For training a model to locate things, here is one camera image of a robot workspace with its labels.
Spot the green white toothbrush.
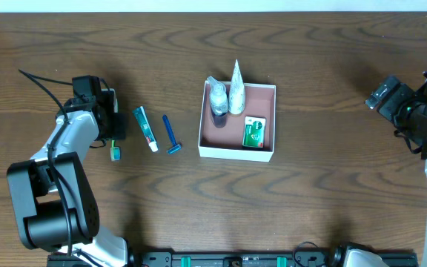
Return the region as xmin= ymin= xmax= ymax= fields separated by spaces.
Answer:
xmin=110 ymin=140 xmax=121 ymax=162

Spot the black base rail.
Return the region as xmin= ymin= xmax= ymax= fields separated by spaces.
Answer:
xmin=46 ymin=248 xmax=419 ymax=267

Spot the white squeeze tube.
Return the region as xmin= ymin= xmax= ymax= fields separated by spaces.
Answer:
xmin=228 ymin=60 xmax=245 ymax=116

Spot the clear pump bottle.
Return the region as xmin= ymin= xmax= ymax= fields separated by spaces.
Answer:
xmin=207 ymin=76 xmax=228 ymax=128

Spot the blue disposable razor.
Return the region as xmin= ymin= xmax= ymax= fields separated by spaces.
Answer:
xmin=162 ymin=115 xmax=182 ymax=154

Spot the green soap box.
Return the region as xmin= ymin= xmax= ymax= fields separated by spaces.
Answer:
xmin=242 ymin=116 xmax=266 ymax=148

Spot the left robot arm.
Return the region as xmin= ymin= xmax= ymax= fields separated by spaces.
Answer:
xmin=7 ymin=76 xmax=136 ymax=266

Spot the small toothpaste tube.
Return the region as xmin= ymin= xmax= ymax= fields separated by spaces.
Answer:
xmin=133 ymin=106 xmax=159 ymax=152

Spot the white box pink interior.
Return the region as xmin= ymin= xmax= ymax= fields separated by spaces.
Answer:
xmin=198 ymin=82 xmax=277 ymax=162

